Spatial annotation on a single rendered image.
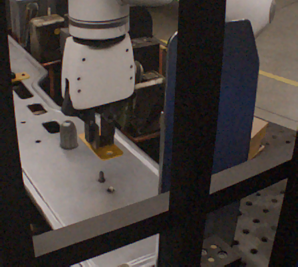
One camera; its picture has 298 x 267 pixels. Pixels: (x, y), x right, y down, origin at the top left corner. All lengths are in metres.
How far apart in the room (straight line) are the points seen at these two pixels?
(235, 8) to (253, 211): 0.50
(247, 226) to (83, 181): 0.52
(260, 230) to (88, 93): 0.64
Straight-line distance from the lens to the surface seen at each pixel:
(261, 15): 1.21
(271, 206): 1.30
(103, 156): 0.76
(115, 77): 0.72
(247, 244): 1.18
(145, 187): 0.81
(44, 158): 0.89
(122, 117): 1.01
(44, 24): 1.34
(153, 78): 1.01
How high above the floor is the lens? 1.48
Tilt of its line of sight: 28 degrees down
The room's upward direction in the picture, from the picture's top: 2 degrees clockwise
